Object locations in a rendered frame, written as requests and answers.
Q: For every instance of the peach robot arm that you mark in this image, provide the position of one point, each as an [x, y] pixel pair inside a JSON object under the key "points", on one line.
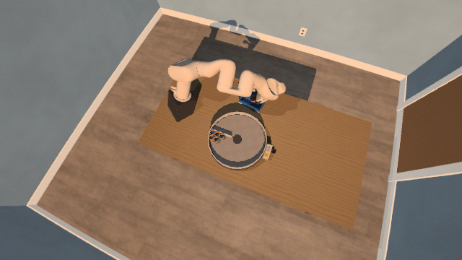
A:
{"points": [[187, 70]]}

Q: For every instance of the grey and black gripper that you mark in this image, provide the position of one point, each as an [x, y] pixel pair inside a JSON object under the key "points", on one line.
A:
{"points": [[258, 98]]}

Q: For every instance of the blue crate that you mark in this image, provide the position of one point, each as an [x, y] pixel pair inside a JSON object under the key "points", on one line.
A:
{"points": [[247, 102]]}

